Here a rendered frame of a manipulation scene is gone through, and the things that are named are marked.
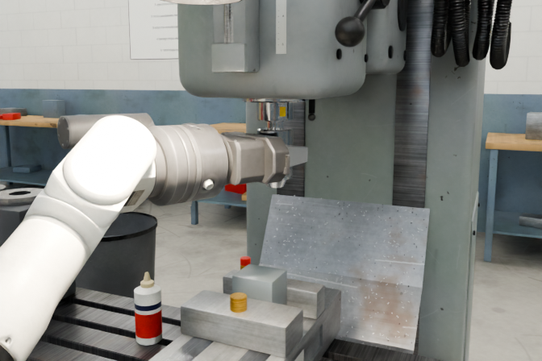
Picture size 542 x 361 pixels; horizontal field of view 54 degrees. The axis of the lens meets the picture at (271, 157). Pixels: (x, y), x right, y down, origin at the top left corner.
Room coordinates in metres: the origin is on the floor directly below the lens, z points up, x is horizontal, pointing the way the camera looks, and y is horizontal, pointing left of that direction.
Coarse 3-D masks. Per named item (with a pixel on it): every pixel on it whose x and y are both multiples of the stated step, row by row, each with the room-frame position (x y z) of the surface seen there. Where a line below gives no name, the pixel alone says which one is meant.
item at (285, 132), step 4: (260, 128) 0.68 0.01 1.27; (264, 128) 0.68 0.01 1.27; (284, 128) 0.68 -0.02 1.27; (288, 128) 0.68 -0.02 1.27; (260, 132) 0.67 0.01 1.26; (264, 132) 0.67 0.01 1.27; (268, 132) 0.67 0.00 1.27; (272, 132) 0.66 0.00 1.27; (276, 132) 0.66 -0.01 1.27; (280, 132) 0.66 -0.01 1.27; (284, 132) 0.67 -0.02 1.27; (288, 132) 0.67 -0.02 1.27; (292, 132) 0.68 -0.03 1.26; (276, 136) 0.66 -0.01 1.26; (280, 136) 0.66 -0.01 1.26; (284, 136) 0.67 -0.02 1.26; (288, 136) 0.67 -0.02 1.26
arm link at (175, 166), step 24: (72, 120) 0.53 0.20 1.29; (96, 120) 0.55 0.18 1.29; (144, 120) 0.58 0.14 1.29; (72, 144) 0.53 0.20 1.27; (168, 144) 0.55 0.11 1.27; (192, 144) 0.56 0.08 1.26; (168, 168) 0.54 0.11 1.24; (192, 168) 0.55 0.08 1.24; (144, 192) 0.53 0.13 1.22; (168, 192) 0.54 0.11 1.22; (192, 192) 0.56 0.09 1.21
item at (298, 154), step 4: (288, 148) 0.66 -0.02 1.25; (292, 148) 0.66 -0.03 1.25; (296, 148) 0.67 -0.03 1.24; (300, 148) 0.67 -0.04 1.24; (304, 148) 0.68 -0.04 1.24; (292, 152) 0.66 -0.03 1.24; (296, 152) 0.67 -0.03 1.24; (300, 152) 0.67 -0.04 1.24; (304, 152) 0.68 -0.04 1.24; (292, 156) 0.66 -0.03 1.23; (296, 156) 0.67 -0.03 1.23; (300, 156) 0.67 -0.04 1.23; (304, 156) 0.68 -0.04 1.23; (292, 160) 0.66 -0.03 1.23; (296, 160) 0.67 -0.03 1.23; (300, 160) 0.67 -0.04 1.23; (304, 160) 0.68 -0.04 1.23; (292, 164) 0.66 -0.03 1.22; (296, 164) 0.67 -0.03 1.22
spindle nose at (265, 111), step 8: (256, 104) 0.69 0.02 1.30; (264, 104) 0.67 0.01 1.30; (272, 104) 0.66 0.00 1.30; (280, 104) 0.66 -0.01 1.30; (288, 104) 0.67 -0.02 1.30; (264, 112) 0.67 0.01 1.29; (272, 112) 0.66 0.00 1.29; (288, 112) 0.67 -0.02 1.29; (264, 120) 0.67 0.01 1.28; (272, 120) 0.66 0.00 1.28; (280, 120) 0.66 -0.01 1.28; (288, 120) 0.67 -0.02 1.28
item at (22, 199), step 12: (0, 192) 0.92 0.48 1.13; (12, 192) 0.92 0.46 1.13; (24, 192) 0.93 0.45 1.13; (36, 192) 0.92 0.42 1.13; (0, 204) 0.87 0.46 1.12; (12, 204) 0.87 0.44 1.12; (24, 204) 0.88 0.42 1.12; (0, 216) 0.85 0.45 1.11; (12, 216) 0.84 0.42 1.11; (24, 216) 0.85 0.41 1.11; (0, 228) 0.85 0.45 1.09; (12, 228) 0.84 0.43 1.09; (0, 240) 0.85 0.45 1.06; (72, 288) 0.94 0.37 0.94; (60, 300) 0.91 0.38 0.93
